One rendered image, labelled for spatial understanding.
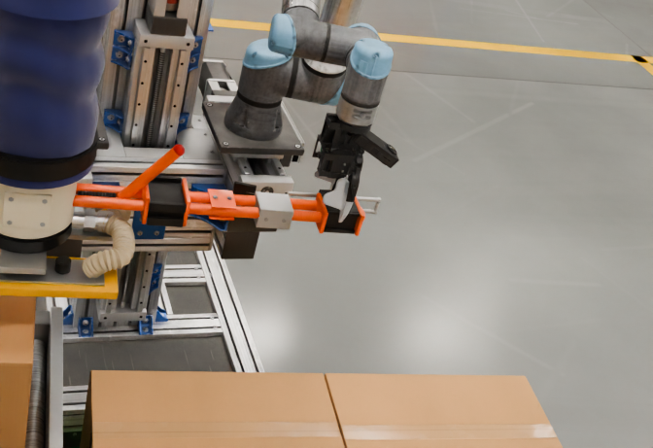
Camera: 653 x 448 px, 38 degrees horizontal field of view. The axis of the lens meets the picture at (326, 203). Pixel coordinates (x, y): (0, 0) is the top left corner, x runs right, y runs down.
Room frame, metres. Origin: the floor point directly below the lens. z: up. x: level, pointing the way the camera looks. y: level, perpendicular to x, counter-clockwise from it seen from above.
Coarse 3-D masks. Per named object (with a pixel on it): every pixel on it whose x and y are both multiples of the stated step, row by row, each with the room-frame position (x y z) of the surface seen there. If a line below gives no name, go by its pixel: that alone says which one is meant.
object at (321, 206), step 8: (320, 200) 1.61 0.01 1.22; (320, 208) 1.60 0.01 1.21; (328, 208) 1.59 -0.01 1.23; (336, 208) 1.60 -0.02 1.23; (352, 208) 1.62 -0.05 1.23; (360, 208) 1.63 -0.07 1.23; (328, 216) 1.59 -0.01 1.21; (336, 216) 1.59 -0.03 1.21; (352, 216) 1.60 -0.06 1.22; (360, 216) 1.61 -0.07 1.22; (320, 224) 1.58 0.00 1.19; (328, 224) 1.59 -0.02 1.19; (336, 224) 1.60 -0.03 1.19; (344, 224) 1.60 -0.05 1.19; (352, 224) 1.61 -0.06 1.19; (360, 224) 1.60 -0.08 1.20; (320, 232) 1.57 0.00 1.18; (336, 232) 1.59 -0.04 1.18; (344, 232) 1.60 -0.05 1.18; (352, 232) 1.60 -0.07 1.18
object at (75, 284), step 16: (64, 256) 1.35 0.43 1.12; (48, 272) 1.33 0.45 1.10; (64, 272) 1.33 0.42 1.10; (80, 272) 1.35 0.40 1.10; (112, 272) 1.38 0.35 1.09; (0, 288) 1.26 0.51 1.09; (16, 288) 1.27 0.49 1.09; (32, 288) 1.28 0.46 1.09; (48, 288) 1.29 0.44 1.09; (64, 288) 1.30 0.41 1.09; (80, 288) 1.32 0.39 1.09; (96, 288) 1.33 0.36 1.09; (112, 288) 1.34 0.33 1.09
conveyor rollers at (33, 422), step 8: (40, 344) 1.70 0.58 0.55; (40, 352) 1.67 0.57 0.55; (40, 360) 1.65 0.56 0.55; (32, 368) 1.61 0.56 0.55; (40, 368) 1.62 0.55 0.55; (32, 376) 1.59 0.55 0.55; (40, 376) 1.60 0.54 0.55; (32, 384) 1.56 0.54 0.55; (40, 384) 1.57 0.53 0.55; (32, 392) 1.54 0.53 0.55; (40, 392) 1.55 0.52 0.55; (32, 400) 1.52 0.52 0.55; (40, 400) 1.53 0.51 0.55; (32, 408) 1.49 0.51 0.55; (40, 408) 1.50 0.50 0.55; (32, 416) 1.47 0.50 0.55; (40, 416) 1.48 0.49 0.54; (32, 424) 1.45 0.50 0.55; (40, 424) 1.46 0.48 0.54; (32, 432) 1.43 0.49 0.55; (40, 432) 1.44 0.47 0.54; (32, 440) 1.41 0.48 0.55; (40, 440) 1.42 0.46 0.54
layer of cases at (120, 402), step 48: (96, 384) 1.62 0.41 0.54; (144, 384) 1.67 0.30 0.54; (192, 384) 1.71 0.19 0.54; (240, 384) 1.76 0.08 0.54; (288, 384) 1.80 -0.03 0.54; (336, 384) 1.85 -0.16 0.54; (384, 384) 1.90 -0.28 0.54; (432, 384) 1.96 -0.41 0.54; (480, 384) 2.01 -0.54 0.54; (528, 384) 2.07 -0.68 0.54; (96, 432) 1.48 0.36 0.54; (144, 432) 1.52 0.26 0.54; (192, 432) 1.56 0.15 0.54; (240, 432) 1.60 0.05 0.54; (288, 432) 1.64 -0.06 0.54; (336, 432) 1.69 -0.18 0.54; (384, 432) 1.73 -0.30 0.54; (432, 432) 1.78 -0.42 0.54; (480, 432) 1.83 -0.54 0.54; (528, 432) 1.88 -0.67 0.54
